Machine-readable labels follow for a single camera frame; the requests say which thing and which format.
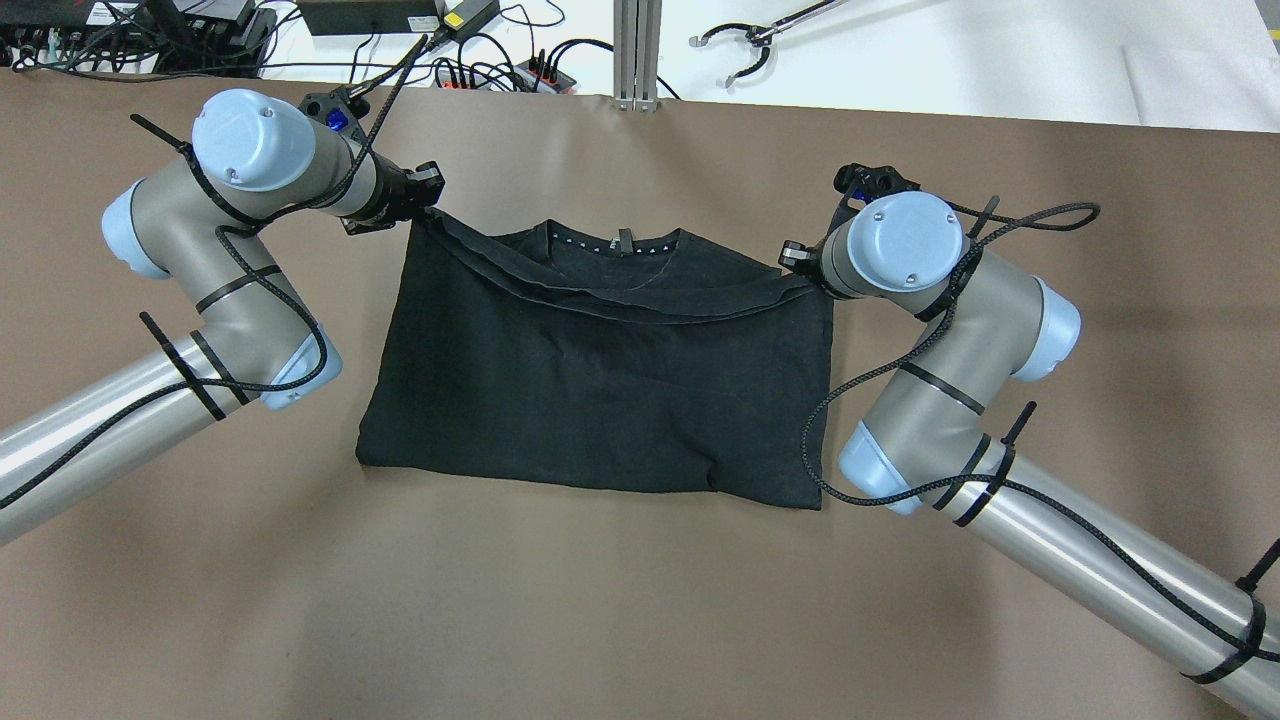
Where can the grabber reacher tool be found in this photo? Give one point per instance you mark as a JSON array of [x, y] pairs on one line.
[[761, 38]]

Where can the aluminium frame post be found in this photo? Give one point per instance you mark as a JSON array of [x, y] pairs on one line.
[[635, 55]]

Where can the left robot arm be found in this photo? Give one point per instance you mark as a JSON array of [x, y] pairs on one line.
[[194, 225]]

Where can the red black usb hub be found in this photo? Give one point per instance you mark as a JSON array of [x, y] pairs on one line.
[[521, 79]]

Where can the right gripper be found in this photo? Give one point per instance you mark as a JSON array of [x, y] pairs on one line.
[[797, 258]]

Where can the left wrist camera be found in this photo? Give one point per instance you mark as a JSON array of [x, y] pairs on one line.
[[337, 110]]

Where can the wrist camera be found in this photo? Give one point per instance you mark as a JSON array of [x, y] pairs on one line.
[[337, 110], [867, 184]]

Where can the white paper sheet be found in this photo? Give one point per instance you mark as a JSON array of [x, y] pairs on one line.
[[1178, 88]]

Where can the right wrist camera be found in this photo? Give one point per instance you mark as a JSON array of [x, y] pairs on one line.
[[867, 184]]

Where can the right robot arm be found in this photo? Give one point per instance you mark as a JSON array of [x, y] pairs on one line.
[[923, 444]]

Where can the black flat box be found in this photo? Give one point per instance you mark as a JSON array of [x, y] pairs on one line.
[[352, 18]]

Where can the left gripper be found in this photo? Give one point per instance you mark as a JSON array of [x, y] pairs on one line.
[[392, 196]]

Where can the black graphic t-shirt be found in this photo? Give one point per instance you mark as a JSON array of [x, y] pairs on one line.
[[668, 365]]

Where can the black power adapter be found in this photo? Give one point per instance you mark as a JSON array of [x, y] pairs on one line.
[[463, 21]]

